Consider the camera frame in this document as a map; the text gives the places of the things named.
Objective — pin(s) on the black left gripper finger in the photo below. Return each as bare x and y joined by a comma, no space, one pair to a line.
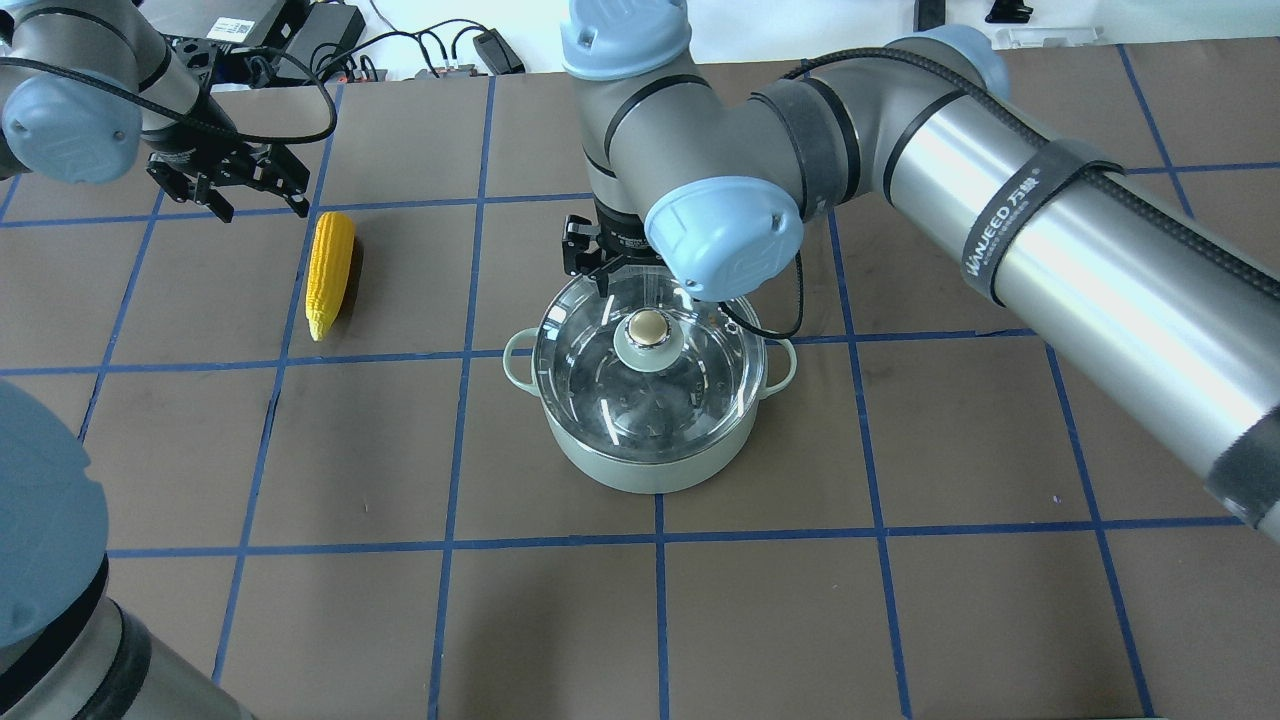
286,176
182,188

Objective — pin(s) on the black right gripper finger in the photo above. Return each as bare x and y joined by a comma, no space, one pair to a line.
604,275

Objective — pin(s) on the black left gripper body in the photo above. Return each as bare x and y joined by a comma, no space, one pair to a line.
192,158

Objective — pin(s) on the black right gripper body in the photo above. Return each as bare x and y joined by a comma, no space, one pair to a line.
622,243

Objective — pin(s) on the yellow corn cob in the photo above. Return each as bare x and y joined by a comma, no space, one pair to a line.
327,274

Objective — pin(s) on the glass pot lid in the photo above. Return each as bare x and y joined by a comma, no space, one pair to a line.
649,374

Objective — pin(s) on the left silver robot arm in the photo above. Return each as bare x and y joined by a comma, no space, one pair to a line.
85,84

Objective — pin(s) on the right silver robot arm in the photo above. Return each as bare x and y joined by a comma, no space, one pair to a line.
1160,314

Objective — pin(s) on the black power adapter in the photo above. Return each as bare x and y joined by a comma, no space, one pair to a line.
328,30

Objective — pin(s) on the small black power brick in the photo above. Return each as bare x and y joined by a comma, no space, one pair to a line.
496,53

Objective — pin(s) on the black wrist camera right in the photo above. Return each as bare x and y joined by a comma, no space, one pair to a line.
581,254

